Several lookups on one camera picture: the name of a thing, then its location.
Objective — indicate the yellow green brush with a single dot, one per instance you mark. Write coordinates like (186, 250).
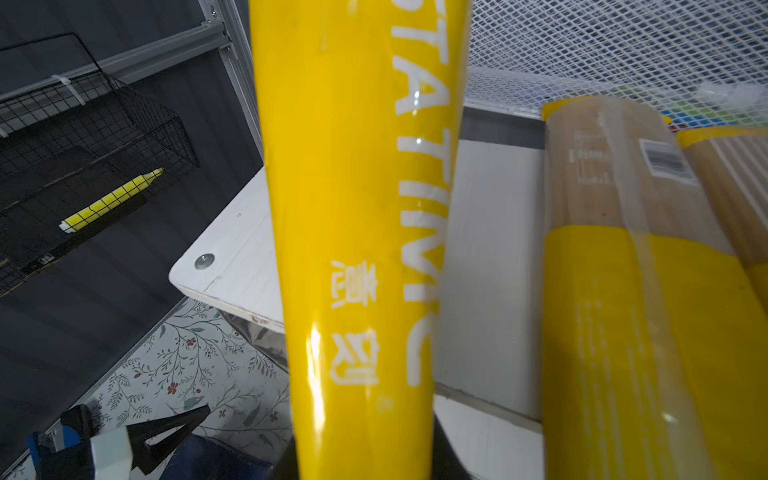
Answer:
(109, 202)

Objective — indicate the yellow Pastatime bag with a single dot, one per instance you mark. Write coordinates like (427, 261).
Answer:
(360, 105)
(731, 163)
(653, 340)

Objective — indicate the blue Barilla pasta box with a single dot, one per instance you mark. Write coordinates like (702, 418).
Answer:
(201, 458)

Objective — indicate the white wire mesh basket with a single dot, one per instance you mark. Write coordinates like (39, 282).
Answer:
(700, 63)

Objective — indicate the white two-tier shelf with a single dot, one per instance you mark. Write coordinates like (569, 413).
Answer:
(487, 370)

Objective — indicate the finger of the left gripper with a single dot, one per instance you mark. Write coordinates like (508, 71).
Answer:
(155, 440)

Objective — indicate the black wire basket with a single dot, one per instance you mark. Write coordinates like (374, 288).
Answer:
(66, 142)

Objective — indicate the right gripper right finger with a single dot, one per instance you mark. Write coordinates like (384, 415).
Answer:
(445, 463)

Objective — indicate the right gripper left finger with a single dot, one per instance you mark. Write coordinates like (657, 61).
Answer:
(286, 468)

